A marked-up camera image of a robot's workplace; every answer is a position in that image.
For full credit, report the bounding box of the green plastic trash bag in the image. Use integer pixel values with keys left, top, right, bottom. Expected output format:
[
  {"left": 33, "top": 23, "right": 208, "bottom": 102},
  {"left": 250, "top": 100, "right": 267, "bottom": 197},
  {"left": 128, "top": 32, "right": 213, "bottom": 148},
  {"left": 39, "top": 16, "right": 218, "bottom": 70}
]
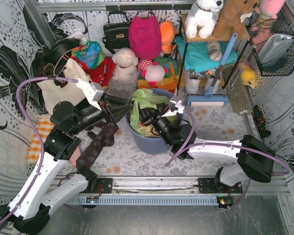
[{"left": 128, "top": 88, "right": 173, "bottom": 138}]

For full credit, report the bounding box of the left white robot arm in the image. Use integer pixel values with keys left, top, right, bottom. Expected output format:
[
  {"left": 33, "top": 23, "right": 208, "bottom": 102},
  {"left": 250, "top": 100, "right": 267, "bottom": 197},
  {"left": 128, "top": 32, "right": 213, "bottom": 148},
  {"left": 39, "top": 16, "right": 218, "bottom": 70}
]
[{"left": 0, "top": 94, "right": 132, "bottom": 235}]

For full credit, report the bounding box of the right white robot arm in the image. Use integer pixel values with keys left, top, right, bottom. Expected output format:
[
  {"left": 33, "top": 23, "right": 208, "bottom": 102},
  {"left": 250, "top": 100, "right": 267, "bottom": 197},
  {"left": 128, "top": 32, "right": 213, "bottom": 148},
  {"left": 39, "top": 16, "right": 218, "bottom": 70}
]
[{"left": 139, "top": 103, "right": 275, "bottom": 193}]

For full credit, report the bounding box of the blue trash bin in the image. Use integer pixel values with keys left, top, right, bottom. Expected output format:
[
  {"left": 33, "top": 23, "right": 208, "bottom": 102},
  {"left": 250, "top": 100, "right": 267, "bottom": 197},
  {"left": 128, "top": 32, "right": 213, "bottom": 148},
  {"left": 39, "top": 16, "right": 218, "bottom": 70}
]
[{"left": 126, "top": 88, "right": 184, "bottom": 155}]

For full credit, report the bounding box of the cream canvas tote bag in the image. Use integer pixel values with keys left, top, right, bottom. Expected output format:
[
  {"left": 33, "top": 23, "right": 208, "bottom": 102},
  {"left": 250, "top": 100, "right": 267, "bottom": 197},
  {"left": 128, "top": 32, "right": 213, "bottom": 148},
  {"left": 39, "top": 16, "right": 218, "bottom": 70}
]
[{"left": 38, "top": 58, "right": 91, "bottom": 115}]

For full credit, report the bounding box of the magenta felt bag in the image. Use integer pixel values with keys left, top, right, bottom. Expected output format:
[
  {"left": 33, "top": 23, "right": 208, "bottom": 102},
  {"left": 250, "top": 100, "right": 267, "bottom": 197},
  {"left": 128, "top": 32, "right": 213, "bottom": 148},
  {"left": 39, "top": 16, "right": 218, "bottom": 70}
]
[{"left": 129, "top": 15, "right": 162, "bottom": 60}]

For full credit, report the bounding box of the rainbow striped cloth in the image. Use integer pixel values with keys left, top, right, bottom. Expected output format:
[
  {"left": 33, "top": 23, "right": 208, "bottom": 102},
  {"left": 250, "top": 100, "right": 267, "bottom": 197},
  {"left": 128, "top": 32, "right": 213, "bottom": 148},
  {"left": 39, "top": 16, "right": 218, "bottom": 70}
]
[{"left": 136, "top": 56, "right": 179, "bottom": 94}]

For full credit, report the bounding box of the white fluffy plush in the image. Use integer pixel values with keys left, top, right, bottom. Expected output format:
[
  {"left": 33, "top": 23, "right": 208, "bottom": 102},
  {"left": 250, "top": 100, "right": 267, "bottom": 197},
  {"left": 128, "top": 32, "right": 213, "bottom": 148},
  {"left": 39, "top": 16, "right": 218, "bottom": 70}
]
[{"left": 112, "top": 47, "right": 138, "bottom": 81}]

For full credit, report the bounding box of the red garment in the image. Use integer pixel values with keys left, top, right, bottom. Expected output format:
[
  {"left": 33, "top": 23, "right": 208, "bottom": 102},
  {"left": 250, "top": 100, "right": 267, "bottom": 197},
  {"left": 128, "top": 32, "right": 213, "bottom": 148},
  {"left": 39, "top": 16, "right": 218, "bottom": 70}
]
[{"left": 80, "top": 57, "right": 116, "bottom": 87}]

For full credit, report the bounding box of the dark patterned necktie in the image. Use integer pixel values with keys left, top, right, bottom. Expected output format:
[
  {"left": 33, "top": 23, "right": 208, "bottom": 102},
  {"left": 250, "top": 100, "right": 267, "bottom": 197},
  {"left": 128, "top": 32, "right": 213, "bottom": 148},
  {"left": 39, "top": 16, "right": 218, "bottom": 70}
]
[{"left": 76, "top": 121, "right": 119, "bottom": 172}]

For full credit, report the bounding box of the pink pig plush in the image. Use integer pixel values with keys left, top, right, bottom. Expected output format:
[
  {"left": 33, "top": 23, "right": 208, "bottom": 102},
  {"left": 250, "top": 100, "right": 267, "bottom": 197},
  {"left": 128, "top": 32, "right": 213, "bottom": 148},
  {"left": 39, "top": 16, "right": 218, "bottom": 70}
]
[{"left": 138, "top": 59, "right": 169, "bottom": 86}]

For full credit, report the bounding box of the white sneaker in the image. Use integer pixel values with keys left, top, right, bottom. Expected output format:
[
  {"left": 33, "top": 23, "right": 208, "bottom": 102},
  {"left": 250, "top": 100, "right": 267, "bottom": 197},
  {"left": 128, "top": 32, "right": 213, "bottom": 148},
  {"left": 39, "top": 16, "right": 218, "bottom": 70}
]
[
  {"left": 204, "top": 75, "right": 222, "bottom": 93},
  {"left": 185, "top": 74, "right": 201, "bottom": 94}
]

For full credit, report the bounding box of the blue floor squeegee head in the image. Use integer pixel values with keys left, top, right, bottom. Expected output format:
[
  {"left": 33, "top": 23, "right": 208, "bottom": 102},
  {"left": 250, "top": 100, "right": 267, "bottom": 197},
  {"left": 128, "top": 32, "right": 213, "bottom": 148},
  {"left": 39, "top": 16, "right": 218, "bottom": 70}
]
[{"left": 186, "top": 94, "right": 229, "bottom": 107}]

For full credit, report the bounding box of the colourful silk scarf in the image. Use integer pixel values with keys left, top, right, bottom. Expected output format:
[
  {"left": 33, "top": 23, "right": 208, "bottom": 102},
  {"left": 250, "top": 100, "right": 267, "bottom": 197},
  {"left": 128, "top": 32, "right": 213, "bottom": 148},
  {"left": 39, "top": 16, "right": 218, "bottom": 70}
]
[{"left": 71, "top": 41, "right": 105, "bottom": 70}]

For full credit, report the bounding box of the teal cloth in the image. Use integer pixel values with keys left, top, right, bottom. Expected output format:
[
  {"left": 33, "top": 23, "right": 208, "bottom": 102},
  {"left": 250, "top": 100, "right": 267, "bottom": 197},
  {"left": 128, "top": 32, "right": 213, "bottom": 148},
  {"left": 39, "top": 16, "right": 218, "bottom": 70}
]
[{"left": 175, "top": 36, "right": 238, "bottom": 72}]

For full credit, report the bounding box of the orange checkered towel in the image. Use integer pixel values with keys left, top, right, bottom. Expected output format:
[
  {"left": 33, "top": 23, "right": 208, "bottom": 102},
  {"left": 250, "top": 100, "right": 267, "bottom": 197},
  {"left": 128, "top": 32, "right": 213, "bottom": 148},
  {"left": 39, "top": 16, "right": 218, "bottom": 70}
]
[{"left": 27, "top": 114, "right": 54, "bottom": 164}]

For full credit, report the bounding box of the black leather handbag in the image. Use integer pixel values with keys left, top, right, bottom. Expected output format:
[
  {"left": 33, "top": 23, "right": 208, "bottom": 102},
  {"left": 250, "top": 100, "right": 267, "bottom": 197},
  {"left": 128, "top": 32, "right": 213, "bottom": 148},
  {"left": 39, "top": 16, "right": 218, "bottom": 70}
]
[{"left": 102, "top": 11, "right": 131, "bottom": 54}]

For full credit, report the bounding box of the black hat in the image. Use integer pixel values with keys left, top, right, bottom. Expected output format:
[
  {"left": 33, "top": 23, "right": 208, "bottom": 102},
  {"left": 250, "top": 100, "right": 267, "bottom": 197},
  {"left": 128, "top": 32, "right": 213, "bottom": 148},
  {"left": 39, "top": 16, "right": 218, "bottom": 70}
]
[{"left": 44, "top": 38, "right": 80, "bottom": 64}]

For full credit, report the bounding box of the grey chenille mop head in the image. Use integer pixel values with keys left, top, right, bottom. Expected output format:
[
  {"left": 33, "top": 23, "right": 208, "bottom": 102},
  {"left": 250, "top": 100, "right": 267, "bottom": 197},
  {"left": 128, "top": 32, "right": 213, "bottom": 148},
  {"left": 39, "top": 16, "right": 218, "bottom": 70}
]
[{"left": 225, "top": 69, "right": 252, "bottom": 115}]

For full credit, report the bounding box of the orange plush toy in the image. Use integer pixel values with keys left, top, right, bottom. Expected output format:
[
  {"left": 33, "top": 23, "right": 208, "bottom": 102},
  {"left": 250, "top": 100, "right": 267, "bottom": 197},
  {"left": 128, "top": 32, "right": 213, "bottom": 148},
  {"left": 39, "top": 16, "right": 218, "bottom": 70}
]
[{"left": 159, "top": 21, "right": 176, "bottom": 54}]

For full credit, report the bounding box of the yellow plush toy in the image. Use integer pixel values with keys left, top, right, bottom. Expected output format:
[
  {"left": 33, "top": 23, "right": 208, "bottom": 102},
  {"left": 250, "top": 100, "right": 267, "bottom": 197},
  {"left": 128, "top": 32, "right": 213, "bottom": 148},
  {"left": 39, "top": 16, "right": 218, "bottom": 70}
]
[{"left": 239, "top": 62, "right": 256, "bottom": 89}]

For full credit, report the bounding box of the white plush dog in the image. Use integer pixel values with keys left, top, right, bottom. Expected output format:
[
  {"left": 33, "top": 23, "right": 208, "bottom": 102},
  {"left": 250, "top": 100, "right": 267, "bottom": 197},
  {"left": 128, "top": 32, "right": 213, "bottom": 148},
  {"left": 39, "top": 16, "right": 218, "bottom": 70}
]
[{"left": 185, "top": 0, "right": 224, "bottom": 39}]

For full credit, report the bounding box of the brown teddy bear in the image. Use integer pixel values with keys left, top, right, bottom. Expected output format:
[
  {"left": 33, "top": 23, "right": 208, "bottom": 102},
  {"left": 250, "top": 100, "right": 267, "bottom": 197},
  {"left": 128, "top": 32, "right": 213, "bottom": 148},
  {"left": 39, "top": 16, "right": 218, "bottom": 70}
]
[{"left": 213, "top": 0, "right": 259, "bottom": 39}]

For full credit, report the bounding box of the wooden shelf board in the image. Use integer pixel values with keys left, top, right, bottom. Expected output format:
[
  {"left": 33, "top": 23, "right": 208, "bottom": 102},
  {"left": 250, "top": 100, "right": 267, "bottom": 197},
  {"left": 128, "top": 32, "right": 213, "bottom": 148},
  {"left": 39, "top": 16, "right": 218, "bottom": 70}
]
[{"left": 181, "top": 13, "right": 250, "bottom": 43}]

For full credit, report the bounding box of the silver foil pouch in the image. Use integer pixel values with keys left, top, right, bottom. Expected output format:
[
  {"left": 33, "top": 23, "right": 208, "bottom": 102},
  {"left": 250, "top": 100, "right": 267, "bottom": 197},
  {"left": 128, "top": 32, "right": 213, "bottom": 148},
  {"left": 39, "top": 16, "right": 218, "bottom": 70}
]
[{"left": 258, "top": 34, "right": 294, "bottom": 64}]

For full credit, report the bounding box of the pink plush toy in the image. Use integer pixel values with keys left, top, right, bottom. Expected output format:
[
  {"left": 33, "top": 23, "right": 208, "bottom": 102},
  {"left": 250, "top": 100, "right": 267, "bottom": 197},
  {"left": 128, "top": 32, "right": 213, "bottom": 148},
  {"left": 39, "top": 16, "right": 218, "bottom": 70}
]
[{"left": 255, "top": 0, "right": 285, "bottom": 24}]

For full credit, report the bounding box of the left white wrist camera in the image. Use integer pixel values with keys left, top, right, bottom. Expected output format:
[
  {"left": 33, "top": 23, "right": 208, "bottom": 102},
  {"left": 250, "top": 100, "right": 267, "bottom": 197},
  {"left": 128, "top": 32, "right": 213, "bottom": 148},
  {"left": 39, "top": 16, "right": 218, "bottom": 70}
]
[{"left": 76, "top": 79, "right": 104, "bottom": 110}]

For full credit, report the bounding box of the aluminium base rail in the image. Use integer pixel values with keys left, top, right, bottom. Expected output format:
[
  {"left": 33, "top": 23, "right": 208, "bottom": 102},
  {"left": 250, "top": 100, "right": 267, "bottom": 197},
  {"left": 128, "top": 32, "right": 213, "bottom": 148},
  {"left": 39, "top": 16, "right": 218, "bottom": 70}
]
[{"left": 26, "top": 175, "right": 291, "bottom": 196}]

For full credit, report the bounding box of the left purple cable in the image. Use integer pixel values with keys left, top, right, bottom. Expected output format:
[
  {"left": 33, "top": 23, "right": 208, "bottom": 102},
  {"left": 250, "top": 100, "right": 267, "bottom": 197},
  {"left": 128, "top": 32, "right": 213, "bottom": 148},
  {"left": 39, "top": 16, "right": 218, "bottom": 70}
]
[{"left": 0, "top": 77, "right": 79, "bottom": 231}]

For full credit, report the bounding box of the black wire basket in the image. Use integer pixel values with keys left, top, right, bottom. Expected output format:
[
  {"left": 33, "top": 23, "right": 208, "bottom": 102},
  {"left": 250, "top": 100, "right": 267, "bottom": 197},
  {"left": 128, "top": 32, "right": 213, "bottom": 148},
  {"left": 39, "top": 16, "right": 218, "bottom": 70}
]
[{"left": 246, "top": 11, "right": 294, "bottom": 76}]

